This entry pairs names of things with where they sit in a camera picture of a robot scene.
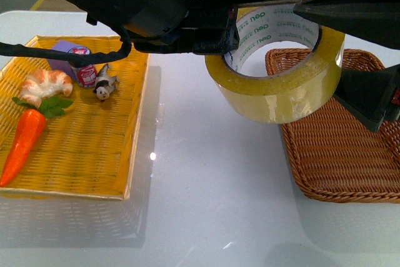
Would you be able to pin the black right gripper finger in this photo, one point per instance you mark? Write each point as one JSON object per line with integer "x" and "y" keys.
{"x": 376, "y": 21}

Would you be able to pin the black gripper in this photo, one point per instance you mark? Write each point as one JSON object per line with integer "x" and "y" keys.
{"x": 187, "y": 26}

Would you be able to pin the yellow packing tape roll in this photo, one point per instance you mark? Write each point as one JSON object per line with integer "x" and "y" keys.
{"x": 287, "y": 94}

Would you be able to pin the yellow woven basket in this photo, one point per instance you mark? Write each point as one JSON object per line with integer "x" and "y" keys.
{"x": 90, "y": 151}

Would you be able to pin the panda figurine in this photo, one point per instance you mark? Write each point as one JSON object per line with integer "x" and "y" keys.
{"x": 105, "y": 84}

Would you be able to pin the red white can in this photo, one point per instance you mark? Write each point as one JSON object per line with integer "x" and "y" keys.
{"x": 85, "y": 75}

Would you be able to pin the croissant bread toy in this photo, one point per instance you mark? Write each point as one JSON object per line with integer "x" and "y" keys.
{"x": 41, "y": 84}

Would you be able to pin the orange carrot toy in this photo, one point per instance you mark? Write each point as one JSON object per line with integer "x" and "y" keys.
{"x": 30, "y": 127}

